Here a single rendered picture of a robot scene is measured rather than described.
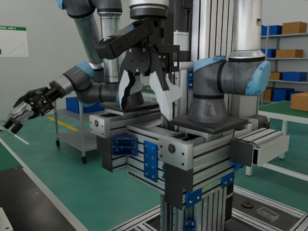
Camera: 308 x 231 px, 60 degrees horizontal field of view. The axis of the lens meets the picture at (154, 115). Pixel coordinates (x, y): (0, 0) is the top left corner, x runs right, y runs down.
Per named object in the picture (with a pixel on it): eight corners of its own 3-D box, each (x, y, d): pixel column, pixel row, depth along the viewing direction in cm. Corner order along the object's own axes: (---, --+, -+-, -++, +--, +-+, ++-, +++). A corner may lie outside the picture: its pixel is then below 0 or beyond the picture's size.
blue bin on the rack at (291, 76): (289, 79, 628) (290, 71, 625) (306, 80, 602) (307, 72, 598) (282, 80, 601) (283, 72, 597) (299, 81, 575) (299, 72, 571)
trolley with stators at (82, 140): (92, 138, 432) (89, 75, 411) (128, 155, 356) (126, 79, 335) (55, 145, 394) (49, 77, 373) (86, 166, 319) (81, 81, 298)
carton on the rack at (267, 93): (264, 97, 684) (265, 86, 678) (277, 99, 657) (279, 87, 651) (255, 99, 659) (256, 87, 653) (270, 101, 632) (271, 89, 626)
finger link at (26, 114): (9, 125, 90) (33, 108, 94) (6, 122, 94) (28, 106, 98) (15, 132, 91) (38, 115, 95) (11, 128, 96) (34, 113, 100)
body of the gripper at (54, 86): (28, 101, 91) (57, 81, 96) (21, 97, 97) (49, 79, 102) (41, 118, 95) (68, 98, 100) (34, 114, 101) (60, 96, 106)
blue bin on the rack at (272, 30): (268, 36, 655) (269, 28, 651) (285, 35, 623) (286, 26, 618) (259, 35, 630) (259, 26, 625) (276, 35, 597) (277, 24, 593)
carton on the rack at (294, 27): (289, 35, 617) (290, 24, 612) (305, 34, 590) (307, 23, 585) (281, 34, 591) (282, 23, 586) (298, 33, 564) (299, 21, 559)
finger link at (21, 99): (11, 104, 93) (32, 90, 97) (9, 103, 94) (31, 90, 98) (19, 114, 95) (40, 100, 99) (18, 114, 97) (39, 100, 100)
